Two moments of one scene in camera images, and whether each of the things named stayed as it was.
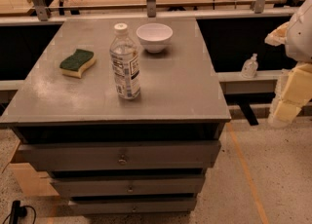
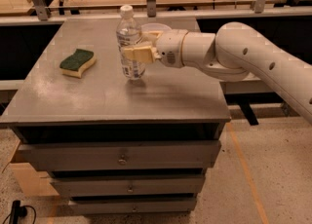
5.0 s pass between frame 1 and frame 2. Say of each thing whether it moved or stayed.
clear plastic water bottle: moved
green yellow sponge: stayed
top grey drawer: stayed
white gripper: moved
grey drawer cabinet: stayed
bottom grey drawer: stayed
